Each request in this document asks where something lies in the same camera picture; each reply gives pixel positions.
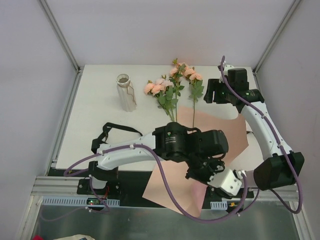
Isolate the left circuit board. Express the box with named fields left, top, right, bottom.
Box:
left=86, top=198, right=120, bottom=207

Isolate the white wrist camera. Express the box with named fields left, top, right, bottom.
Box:
left=207, top=167, right=247, bottom=197
left=217, top=55, right=235, bottom=83

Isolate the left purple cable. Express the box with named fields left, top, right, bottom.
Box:
left=39, top=143, right=250, bottom=223

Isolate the pink rose stem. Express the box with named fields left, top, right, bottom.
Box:
left=169, top=58, right=186, bottom=122
left=183, top=66, right=204, bottom=128
left=143, top=75, right=178, bottom=122

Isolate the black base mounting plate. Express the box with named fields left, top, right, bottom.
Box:
left=48, top=167, right=260, bottom=210

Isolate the left aluminium frame post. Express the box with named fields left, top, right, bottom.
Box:
left=37, top=0, right=81, bottom=73

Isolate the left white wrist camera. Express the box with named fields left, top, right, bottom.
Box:
left=207, top=167, right=247, bottom=197

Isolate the right aluminium frame post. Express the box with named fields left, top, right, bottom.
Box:
left=252, top=0, right=303, bottom=76

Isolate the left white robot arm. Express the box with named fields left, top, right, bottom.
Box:
left=91, top=122, right=234, bottom=191

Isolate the pink wrapping paper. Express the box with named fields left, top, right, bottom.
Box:
left=142, top=106, right=249, bottom=217

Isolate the aluminium frame post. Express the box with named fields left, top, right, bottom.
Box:
left=252, top=0, right=303, bottom=76
left=37, top=0, right=81, bottom=73

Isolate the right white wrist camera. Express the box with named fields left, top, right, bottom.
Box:
left=217, top=55, right=235, bottom=83

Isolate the purple cable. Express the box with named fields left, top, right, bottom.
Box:
left=39, top=143, right=250, bottom=223
left=218, top=55, right=305, bottom=219

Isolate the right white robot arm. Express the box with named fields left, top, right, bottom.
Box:
left=204, top=65, right=305, bottom=194

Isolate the white ribbed ceramic vase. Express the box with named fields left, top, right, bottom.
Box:
left=116, top=73, right=137, bottom=112

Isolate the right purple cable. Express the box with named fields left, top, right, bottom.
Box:
left=218, top=55, right=305, bottom=219

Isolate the circuit board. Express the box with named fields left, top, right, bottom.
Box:
left=210, top=200, right=235, bottom=211
left=86, top=198, right=120, bottom=207

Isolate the black gold-lettered ribbon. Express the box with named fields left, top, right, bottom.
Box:
left=91, top=121, right=143, bottom=155

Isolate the right circuit board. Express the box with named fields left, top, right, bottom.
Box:
left=210, top=200, right=235, bottom=211

